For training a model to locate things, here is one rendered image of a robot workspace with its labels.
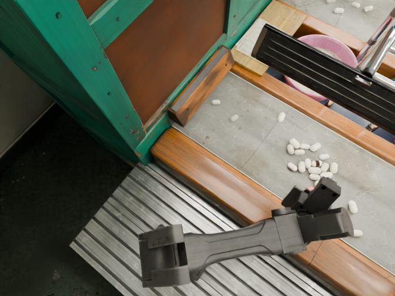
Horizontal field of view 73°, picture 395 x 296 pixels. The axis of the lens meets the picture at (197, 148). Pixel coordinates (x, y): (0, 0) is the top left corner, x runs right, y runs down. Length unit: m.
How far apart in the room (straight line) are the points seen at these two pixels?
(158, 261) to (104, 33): 0.40
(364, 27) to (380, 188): 0.64
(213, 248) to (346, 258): 0.51
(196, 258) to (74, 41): 0.38
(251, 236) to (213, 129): 0.50
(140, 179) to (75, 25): 0.62
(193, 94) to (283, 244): 0.52
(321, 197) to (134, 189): 0.60
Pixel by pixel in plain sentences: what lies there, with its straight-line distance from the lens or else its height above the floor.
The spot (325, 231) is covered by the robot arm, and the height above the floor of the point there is 1.04.
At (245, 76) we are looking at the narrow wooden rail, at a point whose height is 0.76.
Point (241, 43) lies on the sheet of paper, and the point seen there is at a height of 0.78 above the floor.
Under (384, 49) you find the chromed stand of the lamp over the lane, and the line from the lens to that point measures 0.70.
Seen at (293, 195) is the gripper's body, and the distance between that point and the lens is 0.70.
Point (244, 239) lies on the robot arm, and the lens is 0.50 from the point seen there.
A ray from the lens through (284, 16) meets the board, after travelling 1.19.
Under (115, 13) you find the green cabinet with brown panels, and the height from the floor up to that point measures 1.25.
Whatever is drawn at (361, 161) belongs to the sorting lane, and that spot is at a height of 0.74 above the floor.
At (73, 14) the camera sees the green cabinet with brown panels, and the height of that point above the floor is 1.30.
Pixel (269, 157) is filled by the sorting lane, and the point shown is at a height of 0.74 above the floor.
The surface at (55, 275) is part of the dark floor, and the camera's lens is 1.80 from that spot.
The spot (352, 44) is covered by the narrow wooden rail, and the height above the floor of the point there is 0.76.
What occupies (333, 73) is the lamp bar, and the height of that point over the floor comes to 1.09.
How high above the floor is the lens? 1.59
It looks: 70 degrees down
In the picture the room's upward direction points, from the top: 6 degrees counter-clockwise
